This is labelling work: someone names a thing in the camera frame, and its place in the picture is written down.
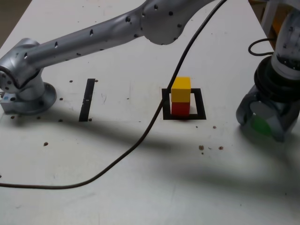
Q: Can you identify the yellow box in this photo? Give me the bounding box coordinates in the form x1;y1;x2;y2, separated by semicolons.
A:
269;14;286;39

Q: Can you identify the red cube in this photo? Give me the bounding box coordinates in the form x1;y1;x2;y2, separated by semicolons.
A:
171;101;190;117

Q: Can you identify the black tape strip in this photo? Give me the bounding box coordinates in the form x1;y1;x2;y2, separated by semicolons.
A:
79;78;96;122

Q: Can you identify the black cable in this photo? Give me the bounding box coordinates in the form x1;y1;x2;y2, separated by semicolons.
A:
0;0;275;190

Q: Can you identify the green cube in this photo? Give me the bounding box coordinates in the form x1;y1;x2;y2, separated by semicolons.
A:
250;116;272;136

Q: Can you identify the white metal frame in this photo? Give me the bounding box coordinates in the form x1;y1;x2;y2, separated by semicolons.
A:
260;0;291;30

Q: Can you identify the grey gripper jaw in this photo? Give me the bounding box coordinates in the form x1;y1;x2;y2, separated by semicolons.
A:
249;100;298;143
235;84;260;127

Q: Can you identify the black tape square outline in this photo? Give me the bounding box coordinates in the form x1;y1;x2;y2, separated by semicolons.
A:
161;88;207;121

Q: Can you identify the yellow cube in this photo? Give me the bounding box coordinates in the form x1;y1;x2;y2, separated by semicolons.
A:
171;76;192;103

